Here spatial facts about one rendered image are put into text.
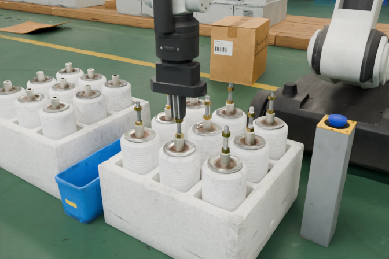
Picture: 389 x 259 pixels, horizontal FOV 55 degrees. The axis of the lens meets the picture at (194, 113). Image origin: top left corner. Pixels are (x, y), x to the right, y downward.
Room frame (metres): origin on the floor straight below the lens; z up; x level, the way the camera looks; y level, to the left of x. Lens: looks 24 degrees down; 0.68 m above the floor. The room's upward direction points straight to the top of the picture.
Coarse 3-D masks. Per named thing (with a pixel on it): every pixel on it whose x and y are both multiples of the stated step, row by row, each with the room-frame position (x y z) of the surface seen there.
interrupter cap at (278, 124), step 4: (264, 116) 0.91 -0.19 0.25; (256, 120) 0.89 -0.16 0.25; (260, 120) 0.89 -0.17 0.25; (264, 120) 0.89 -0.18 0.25; (276, 120) 0.89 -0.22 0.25; (280, 120) 0.89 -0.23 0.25; (256, 124) 0.86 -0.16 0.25; (260, 124) 0.86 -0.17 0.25; (264, 124) 0.87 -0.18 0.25; (276, 124) 0.87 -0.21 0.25; (280, 124) 0.86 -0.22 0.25; (264, 128) 0.84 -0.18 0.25; (268, 128) 0.84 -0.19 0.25; (272, 128) 0.84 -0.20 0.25; (276, 128) 0.84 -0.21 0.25; (280, 128) 0.84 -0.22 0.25
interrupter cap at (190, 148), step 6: (168, 144) 0.76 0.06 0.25; (186, 144) 0.76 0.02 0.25; (192, 144) 0.76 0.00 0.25; (168, 150) 0.73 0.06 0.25; (174, 150) 0.73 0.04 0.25; (186, 150) 0.73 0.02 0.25; (192, 150) 0.73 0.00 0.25; (174, 156) 0.71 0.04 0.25; (180, 156) 0.71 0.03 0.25; (186, 156) 0.71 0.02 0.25
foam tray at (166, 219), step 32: (288, 160) 0.81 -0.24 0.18; (128, 192) 0.73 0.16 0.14; (160, 192) 0.68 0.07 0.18; (192, 192) 0.68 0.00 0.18; (256, 192) 0.68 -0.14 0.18; (288, 192) 0.82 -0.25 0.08; (128, 224) 0.74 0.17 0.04; (160, 224) 0.68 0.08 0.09; (192, 224) 0.63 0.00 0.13; (224, 224) 0.59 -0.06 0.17; (256, 224) 0.65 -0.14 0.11; (192, 256) 0.63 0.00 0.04; (224, 256) 0.59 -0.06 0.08; (256, 256) 0.66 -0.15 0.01
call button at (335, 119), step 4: (328, 116) 0.75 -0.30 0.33; (332, 116) 0.75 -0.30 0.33; (336, 116) 0.75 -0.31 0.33; (340, 116) 0.75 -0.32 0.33; (344, 116) 0.75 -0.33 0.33; (328, 120) 0.74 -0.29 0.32; (332, 120) 0.73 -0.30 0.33; (336, 120) 0.73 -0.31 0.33; (340, 120) 0.73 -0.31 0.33; (344, 120) 0.73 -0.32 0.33; (332, 124) 0.73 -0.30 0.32; (336, 124) 0.73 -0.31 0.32; (340, 124) 0.72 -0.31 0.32
